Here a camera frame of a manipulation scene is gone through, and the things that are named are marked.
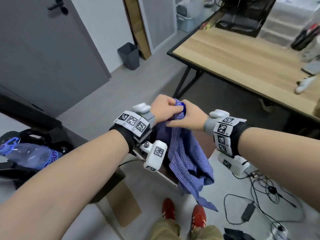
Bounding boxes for person's left hand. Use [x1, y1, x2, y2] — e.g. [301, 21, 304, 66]
[150, 94, 181, 125]

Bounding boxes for person's right hand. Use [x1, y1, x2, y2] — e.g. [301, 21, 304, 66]
[166, 99, 209, 133]

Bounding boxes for blue checked shirt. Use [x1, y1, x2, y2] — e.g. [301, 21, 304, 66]
[152, 98, 218, 212]

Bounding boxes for person's right forearm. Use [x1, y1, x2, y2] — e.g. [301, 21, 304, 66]
[237, 126, 320, 173]

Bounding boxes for person's left forearm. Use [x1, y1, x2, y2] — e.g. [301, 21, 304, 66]
[0, 129, 130, 240]

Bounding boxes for marker-covered wrist band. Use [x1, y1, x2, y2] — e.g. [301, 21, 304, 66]
[109, 103, 157, 156]
[203, 109, 251, 158]

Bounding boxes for grey trash bin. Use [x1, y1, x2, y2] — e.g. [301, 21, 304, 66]
[117, 42, 140, 71]

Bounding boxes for tall cardboard sheet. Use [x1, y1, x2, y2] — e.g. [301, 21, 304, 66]
[122, 0, 152, 60]

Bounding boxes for white framed frosted panel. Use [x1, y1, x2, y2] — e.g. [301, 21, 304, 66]
[137, 0, 178, 55]

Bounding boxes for yellow and red box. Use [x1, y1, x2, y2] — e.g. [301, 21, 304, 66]
[200, 21, 216, 32]

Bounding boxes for translucent storage box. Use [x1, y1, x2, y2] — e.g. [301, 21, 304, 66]
[176, 3, 201, 33]

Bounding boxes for person's left red shoe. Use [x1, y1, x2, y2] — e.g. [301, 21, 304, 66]
[161, 198, 176, 221]

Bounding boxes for person's red shoe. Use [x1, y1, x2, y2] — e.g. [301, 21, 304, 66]
[191, 204, 207, 232]
[161, 198, 176, 221]

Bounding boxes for flat cardboard piece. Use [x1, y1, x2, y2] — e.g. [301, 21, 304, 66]
[106, 179, 142, 227]

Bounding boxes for person's right red shoe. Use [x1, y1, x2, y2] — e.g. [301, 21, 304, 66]
[191, 204, 207, 232]

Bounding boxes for khaki trousers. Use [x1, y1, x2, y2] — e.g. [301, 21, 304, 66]
[149, 218, 224, 240]

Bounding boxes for black desk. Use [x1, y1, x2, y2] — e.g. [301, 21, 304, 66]
[0, 85, 126, 205]

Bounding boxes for black power adapter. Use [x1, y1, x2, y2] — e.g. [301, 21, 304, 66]
[241, 202, 256, 222]

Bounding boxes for black bag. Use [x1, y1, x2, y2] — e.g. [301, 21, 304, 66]
[0, 128, 73, 184]

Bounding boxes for black cloth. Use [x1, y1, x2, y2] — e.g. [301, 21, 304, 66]
[223, 227, 253, 240]

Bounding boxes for white handheld device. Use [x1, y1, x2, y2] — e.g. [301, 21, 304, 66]
[294, 76, 317, 95]

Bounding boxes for grey door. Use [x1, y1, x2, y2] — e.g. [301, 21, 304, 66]
[0, 0, 112, 118]

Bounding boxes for white plastic drawer unit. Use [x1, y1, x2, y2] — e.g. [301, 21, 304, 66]
[258, 0, 320, 48]

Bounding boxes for grey phone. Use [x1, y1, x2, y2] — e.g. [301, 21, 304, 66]
[301, 60, 320, 76]

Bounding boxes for black and red pouch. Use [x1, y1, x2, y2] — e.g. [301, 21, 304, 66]
[291, 23, 320, 51]

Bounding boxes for white power plug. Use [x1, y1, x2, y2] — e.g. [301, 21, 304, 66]
[271, 223, 288, 240]

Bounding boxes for grey pouch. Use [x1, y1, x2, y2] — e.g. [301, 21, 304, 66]
[302, 41, 320, 63]

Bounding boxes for clear plastic water bottle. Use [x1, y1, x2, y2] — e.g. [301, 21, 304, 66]
[0, 137, 63, 171]

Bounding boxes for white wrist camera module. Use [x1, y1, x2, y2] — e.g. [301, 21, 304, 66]
[217, 153, 251, 177]
[139, 140, 168, 172]

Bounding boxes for brown chair with metal frame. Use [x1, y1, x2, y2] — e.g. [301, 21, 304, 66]
[119, 130, 217, 188]

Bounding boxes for wooden table with black frame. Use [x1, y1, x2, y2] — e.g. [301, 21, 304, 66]
[167, 9, 320, 123]

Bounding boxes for black cables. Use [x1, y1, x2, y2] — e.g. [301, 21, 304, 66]
[223, 169, 306, 226]

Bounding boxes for black wire rack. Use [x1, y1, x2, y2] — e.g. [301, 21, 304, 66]
[214, 0, 278, 38]

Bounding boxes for black door handle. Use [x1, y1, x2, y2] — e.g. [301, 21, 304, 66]
[47, 0, 69, 16]

